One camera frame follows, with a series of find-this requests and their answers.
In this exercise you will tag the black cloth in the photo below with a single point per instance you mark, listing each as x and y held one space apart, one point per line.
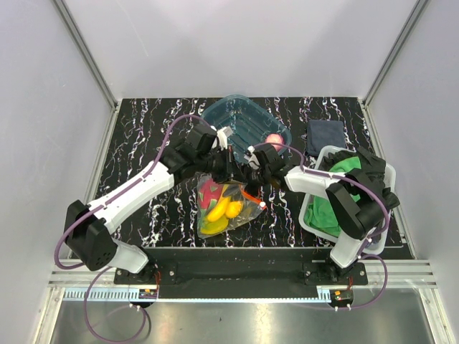
374 168

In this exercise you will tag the yellow fake banana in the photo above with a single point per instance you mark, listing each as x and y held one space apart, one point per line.
219 210

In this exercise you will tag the right aluminium frame post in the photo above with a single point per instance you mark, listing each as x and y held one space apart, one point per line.
404 34

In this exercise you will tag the yellow fake lemon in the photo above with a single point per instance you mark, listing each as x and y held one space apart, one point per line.
214 227

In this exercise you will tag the orange fake fruit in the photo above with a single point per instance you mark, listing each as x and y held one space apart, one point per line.
234 209

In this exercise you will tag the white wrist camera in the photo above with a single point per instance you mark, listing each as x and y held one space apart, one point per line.
221 140
251 158

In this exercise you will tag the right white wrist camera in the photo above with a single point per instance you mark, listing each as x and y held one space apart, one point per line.
251 158

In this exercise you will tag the navy folded cloth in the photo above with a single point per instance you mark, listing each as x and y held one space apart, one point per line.
321 133

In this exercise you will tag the white plastic basket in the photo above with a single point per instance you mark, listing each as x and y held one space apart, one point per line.
378 242

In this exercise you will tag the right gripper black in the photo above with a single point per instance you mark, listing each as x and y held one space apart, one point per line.
248 188

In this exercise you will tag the aluminium frame post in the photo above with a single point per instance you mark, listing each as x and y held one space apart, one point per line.
404 34
82 47

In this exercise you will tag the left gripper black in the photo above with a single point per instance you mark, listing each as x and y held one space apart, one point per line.
231 173

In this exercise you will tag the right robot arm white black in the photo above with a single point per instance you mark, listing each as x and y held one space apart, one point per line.
357 204

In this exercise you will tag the red fake fruit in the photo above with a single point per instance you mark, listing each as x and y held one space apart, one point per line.
209 194

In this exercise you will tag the left aluminium frame post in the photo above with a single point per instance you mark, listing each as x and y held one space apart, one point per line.
82 47

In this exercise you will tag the teal plastic container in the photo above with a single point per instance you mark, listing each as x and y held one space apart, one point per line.
250 123

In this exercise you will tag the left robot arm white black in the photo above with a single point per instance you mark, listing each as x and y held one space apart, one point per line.
88 227

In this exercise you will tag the green cloth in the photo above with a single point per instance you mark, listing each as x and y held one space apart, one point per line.
319 214

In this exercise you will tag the purple fake fruit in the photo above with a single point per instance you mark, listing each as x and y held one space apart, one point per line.
276 140

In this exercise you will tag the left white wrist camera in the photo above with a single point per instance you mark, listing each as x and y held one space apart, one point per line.
221 140

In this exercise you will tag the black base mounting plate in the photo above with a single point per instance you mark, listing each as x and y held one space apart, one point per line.
243 273

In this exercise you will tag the clear zip top bag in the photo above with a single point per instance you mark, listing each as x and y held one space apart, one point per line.
253 206

